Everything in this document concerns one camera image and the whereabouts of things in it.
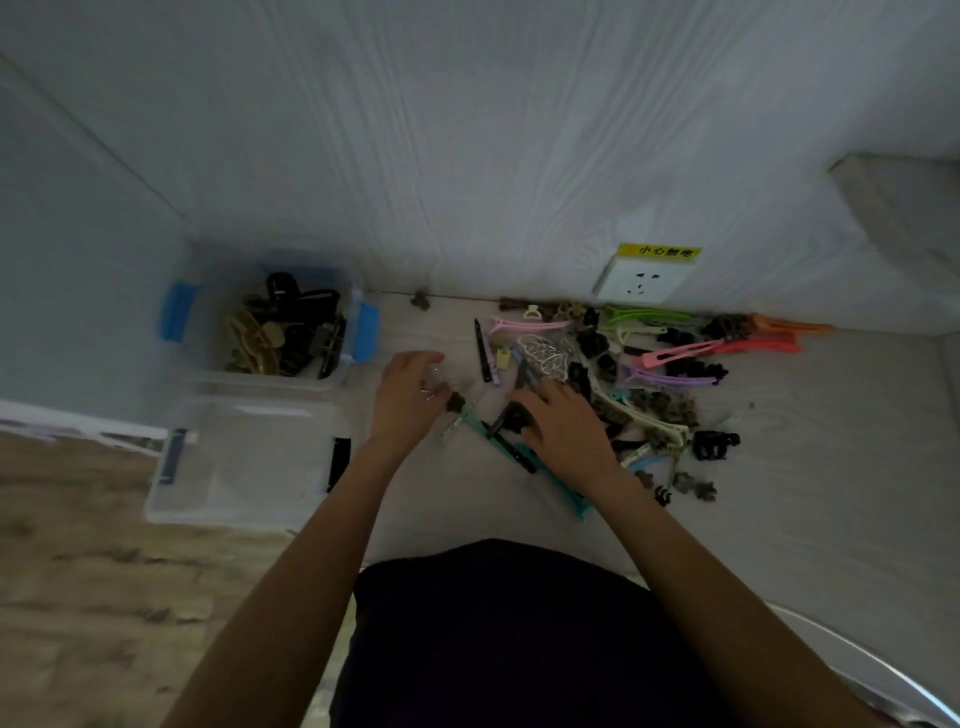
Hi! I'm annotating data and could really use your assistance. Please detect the person's left hand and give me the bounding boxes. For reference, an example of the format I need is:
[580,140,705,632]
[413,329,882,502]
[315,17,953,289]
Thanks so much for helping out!
[367,350,451,460]

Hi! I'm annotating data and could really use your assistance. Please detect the person's right hand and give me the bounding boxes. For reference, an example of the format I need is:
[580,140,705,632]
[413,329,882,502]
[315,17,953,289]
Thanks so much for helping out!
[509,378,628,504]

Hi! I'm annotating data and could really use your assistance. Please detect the small silver hair clip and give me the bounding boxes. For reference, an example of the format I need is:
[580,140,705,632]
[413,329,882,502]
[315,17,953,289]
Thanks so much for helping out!
[418,365,454,404]

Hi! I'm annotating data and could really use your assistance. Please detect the slim black hair clip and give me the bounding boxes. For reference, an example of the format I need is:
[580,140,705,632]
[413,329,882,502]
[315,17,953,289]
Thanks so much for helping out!
[482,422,540,475]

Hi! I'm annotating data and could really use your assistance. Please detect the small dark hair claws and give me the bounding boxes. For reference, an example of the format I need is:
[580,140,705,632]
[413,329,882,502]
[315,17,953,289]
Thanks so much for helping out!
[223,271,350,380]

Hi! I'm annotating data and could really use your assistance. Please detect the pile of assorted hair clips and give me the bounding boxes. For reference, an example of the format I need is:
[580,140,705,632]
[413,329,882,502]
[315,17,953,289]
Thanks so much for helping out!
[442,296,835,520]

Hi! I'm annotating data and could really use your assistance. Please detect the clear box black latches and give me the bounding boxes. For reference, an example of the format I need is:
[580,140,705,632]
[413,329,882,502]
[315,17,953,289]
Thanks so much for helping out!
[143,389,354,532]

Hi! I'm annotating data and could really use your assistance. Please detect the clear box blue latches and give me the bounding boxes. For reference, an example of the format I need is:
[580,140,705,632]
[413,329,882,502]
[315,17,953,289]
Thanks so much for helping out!
[157,251,382,395]

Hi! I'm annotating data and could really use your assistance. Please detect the person's left forearm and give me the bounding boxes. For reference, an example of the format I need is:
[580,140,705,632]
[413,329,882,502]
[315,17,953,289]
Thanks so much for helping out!
[161,442,410,728]

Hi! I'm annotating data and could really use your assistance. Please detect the person's right forearm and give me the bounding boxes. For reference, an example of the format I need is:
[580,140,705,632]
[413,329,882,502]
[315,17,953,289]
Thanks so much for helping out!
[588,476,894,728]

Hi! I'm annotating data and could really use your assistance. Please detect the person's black clothing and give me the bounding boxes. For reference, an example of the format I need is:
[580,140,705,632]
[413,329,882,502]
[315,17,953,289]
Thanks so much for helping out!
[329,539,744,728]

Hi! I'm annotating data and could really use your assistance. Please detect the yellow warning sticker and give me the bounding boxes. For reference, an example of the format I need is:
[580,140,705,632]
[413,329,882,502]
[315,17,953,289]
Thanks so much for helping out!
[614,242,704,264]

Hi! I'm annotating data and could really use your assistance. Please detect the white corner shelf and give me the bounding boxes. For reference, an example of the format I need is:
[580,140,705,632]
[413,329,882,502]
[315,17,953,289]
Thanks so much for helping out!
[827,152,960,301]

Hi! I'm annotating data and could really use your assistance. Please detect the white wall socket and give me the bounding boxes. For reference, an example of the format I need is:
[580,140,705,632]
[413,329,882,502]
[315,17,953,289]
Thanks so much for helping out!
[592,254,691,305]

